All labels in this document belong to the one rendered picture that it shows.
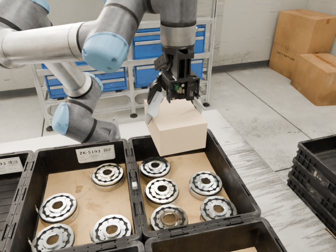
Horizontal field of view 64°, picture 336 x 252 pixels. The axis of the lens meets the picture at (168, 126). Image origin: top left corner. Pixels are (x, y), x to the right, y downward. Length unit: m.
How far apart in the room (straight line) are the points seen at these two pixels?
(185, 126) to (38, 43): 0.36
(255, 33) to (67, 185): 3.56
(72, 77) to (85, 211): 0.47
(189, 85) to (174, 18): 0.14
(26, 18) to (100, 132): 0.50
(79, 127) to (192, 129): 0.56
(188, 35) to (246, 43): 3.54
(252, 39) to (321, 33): 0.86
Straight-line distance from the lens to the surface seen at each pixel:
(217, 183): 0.88
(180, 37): 0.57
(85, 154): 0.96
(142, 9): 0.58
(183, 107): 0.72
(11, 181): 1.06
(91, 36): 0.52
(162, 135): 0.63
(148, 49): 2.63
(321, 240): 1.05
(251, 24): 4.05
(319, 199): 1.64
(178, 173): 0.94
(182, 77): 0.59
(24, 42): 0.68
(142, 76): 2.71
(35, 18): 0.87
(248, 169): 1.20
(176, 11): 0.56
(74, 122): 1.09
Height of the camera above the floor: 1.47
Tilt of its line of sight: 33 degrees down
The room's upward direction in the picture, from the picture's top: straight up
